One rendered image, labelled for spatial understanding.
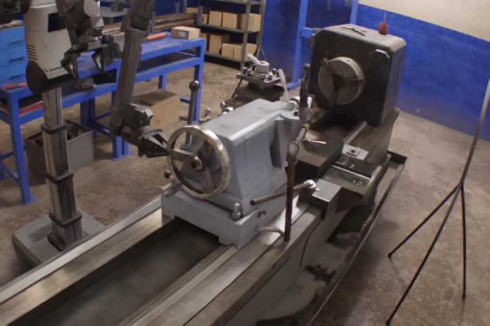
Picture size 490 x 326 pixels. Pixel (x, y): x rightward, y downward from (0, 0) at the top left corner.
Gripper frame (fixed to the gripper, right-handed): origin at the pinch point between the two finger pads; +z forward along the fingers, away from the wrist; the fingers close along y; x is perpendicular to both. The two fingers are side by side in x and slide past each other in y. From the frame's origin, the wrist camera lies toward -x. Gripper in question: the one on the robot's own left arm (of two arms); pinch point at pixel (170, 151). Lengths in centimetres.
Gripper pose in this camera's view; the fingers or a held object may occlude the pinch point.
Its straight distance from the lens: 129.5
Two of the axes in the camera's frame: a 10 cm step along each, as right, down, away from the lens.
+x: -0.9, 9.0, 4.2
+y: 5.5, -3.1, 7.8
